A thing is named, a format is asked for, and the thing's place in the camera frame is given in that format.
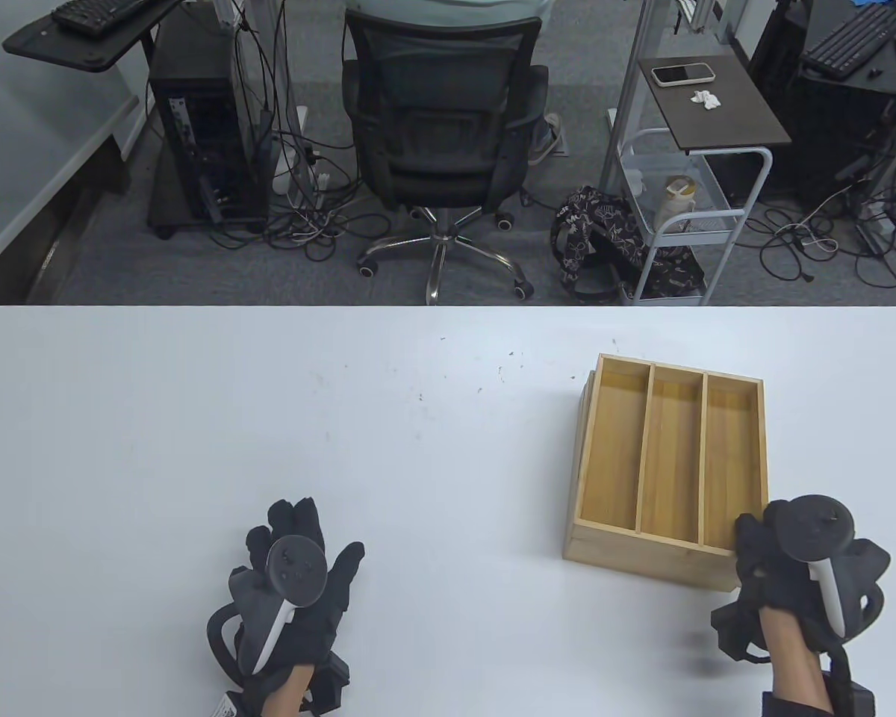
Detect person's right hand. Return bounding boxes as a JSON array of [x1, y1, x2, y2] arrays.
[[711, 512, 822, 663]]

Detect person's left hand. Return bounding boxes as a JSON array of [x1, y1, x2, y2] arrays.
[[229, 498, 365, 671]]

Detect person's left forearm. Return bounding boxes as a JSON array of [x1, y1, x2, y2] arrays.
[[261, 661, 314, 717]]

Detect person's right forearm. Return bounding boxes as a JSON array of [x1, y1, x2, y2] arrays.
[[760, 609, 830, 717]]

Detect black white left hand controller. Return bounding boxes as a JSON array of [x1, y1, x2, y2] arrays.
[[207, 536, 329, 684]]

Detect white metal trolley cart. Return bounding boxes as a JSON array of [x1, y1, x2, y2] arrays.
[[614, 127, 774, 305]]

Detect beige drink bottle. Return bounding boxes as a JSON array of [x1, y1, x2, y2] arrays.
[[665, 176, 697, 217]]

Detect black patterned bag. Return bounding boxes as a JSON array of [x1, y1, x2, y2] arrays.
[[551, 185, 706, 303]]

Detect black mesh office chair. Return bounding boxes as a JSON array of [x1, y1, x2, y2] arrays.
[[341, 9, 550, 305]]

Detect black computer tower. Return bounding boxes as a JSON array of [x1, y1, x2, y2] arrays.
[[148, 15, 273, 240]]

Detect dark brown side table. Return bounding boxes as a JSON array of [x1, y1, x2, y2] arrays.
[[637, 55, 794, 155]]

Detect white side desk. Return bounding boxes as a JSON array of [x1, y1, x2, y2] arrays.
[[0, 96, 141, 288]]

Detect smartphone with beige case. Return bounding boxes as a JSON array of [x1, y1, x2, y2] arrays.
[[651, 64, 716, 87]]

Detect black keyboard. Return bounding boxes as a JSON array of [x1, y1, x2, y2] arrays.
[[51, 0, 150, 38], [800, 6, 896, 81]]

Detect black keyboard shelf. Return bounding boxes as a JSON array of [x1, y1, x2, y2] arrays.
[[2, 0, 184, 74]]

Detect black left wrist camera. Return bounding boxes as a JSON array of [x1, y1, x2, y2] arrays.
[[314, 651, 352, 710]]

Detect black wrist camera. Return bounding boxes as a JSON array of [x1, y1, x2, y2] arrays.
[[825, 650, 876, 717], [314, 651, 352, 710]]

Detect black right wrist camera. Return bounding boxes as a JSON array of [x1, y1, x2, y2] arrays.
[[825, 650, 876, 717]]

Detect tangle of black cables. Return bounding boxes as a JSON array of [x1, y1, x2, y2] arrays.
[[209, 198, 391, 262], [758, 179, 896, 288]]

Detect silver metal frame post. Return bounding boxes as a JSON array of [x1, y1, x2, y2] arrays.
[[601, 0, 662, 191]]

